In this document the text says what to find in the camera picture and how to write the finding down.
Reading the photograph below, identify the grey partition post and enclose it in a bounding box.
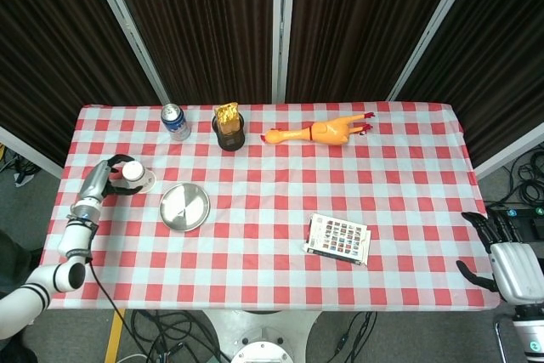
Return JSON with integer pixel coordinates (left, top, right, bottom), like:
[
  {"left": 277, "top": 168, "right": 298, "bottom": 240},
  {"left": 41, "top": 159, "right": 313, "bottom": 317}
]
[
  {"left": 0, "top": 126, "right": 65, "bottom": 180},
  {"left": 270, "top": 0, "right": 298, "bottom": 104},
  {"left": 83, "top": 0, "right": 182, "bottom": 105},
  {"left": 474, "top": 122, "right": 544, "bottom": 180},
  {"left": 387, "top": 0, "right": 485, "bottom": 101}
]

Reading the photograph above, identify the postcard box with photo grid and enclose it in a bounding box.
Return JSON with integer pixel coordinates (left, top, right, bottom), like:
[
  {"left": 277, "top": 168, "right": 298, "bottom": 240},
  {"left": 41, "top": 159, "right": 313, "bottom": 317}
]
[{"left": 302, "top": 213, "right": 372, "bottom": 266}]

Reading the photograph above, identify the gold foil packet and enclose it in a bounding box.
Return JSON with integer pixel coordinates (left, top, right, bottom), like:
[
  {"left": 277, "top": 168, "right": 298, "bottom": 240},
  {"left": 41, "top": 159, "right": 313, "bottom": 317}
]
[{"left": 214, "top": 101, "right": 241, "bottom": 134}]

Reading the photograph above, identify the white paper cup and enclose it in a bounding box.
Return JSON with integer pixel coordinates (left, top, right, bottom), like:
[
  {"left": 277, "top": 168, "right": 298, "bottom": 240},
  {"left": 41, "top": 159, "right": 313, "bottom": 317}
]
[{"left": 121, "top": 161, "right": 157, "bottom": 193}]

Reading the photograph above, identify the black floor cable bundle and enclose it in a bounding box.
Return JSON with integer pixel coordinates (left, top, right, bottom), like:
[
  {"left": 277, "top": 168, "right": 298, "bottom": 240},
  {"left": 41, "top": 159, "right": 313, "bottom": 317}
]
[
  {"left": 503, "top": 145, "right": 544, "bottom": 207},
  {"left": 129, "top": 309, "right": 233, "bottom": 363}
]

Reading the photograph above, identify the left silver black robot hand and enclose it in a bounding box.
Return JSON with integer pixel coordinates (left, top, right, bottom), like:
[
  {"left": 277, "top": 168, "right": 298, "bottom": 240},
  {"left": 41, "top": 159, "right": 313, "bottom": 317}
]
[{"left": 77, "top": 154, "right": 144, "bottom": 206}]

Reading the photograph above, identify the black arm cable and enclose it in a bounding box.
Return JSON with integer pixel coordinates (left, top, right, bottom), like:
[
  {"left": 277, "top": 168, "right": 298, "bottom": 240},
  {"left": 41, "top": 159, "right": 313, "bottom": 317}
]
[{"left": 87, "top": 258, "right": 148, "bottom": 355}]

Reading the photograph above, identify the dark ribbed partition panel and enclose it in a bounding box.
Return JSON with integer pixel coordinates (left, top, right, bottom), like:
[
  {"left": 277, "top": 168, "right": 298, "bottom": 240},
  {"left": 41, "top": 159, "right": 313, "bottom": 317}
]
[
  {"left": 0, "top": 0, "right": 162, "bottom": 167},
  {"left": 285, "top": 0, "right": 463, "bottom": 104},
  {"left": 104, "top": 0, "right": 276, "bottom": 105},
  {"left": 398, "top": 0, "right": 544, "bottom": 167}
]

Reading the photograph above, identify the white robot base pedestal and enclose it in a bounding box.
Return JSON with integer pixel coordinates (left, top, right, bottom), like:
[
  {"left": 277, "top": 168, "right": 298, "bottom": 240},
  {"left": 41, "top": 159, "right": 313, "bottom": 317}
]
[{"left": 199, "top": 309, "right": 325, "bottom": 363}]

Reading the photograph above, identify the blue white drink can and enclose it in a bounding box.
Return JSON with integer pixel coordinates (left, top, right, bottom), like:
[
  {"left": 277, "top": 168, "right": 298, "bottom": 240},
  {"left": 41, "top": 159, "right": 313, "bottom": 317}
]
[{"left": 161, "top": 103, "right": 191, "bottom": 141}]

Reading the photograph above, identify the round metal plate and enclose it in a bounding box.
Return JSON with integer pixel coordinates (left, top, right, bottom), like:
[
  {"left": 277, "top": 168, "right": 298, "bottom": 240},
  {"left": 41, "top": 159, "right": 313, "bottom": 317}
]
[{"left": 159, "top": 182, "right": 212, "bottom": 233}]

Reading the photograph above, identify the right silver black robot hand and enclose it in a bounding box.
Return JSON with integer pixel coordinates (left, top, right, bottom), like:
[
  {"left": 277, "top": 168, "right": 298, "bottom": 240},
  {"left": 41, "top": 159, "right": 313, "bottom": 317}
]
[{"left": 455, "top": 208, "right": 544, "bottom": 306}]

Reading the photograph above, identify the black mesh holder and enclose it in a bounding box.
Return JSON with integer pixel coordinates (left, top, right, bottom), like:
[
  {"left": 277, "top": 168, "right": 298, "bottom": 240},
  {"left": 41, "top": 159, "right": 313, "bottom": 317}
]
[{"left": 211, "top": 111, "right": 247, "bottom": 152}]

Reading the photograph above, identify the black power strip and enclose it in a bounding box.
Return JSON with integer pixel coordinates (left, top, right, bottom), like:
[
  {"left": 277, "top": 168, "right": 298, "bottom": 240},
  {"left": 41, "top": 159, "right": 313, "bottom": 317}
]
[{"left": 485, "top": 205, "right": 544, "bottom": 220}]

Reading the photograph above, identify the black floor cable with plug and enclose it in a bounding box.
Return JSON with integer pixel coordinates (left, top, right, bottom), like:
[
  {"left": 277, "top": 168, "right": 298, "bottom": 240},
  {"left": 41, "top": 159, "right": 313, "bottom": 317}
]
[{"left": 333, "top": 311, "right": 378, "bottom": 356}]

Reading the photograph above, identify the red white checkered tablecloth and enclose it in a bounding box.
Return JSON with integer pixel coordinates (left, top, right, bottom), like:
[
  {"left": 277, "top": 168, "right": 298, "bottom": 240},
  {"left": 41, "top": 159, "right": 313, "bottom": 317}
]
[{"left": 40, "top": 101, "right": 501, "bottom": 312}]

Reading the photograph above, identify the yellow rubber chicken toy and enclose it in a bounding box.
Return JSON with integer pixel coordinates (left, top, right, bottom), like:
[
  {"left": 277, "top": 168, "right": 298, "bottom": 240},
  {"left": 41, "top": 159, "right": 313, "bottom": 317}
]
[{"left": 260, "top": 111, "right": 377, "bottom": 147}]

